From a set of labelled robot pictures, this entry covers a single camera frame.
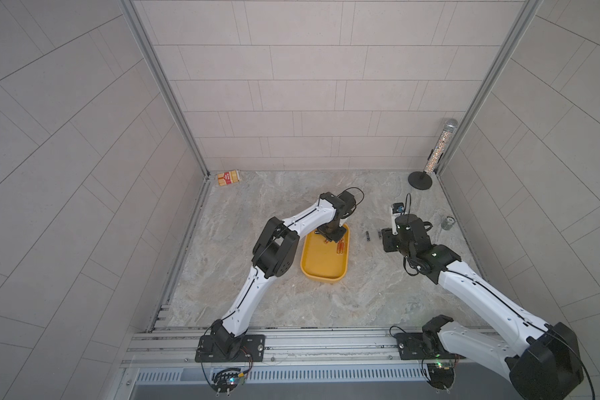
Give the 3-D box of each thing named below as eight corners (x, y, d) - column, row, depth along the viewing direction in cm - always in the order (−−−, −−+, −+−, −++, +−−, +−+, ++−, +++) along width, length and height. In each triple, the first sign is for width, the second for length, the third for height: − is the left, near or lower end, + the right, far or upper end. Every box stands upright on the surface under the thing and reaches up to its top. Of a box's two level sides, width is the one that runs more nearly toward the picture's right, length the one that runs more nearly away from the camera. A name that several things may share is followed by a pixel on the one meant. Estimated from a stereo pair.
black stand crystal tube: (410, 188, 113) (437, 134, 90) (421, 171, 120) (448, 117, 97) (424, 195, 111) (455, 141, 87) (434, 177, 118) (465, 123, 94)
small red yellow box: (217, 187, 113) (215, 184, 111) (215, 178, 116) (214, 174, 115) (244, 180, 116) (242, 177, 114) (241, 171, 119) (240, 168, 118)
